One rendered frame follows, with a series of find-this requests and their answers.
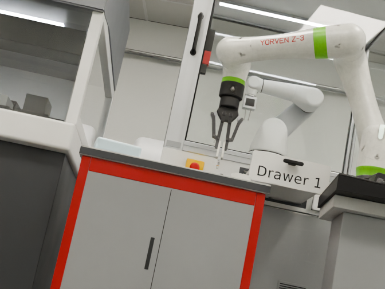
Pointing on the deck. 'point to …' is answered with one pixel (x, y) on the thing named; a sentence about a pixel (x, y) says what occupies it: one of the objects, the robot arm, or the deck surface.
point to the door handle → (196, 33)
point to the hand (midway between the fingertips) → (220, 149)
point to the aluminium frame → (183, 103)
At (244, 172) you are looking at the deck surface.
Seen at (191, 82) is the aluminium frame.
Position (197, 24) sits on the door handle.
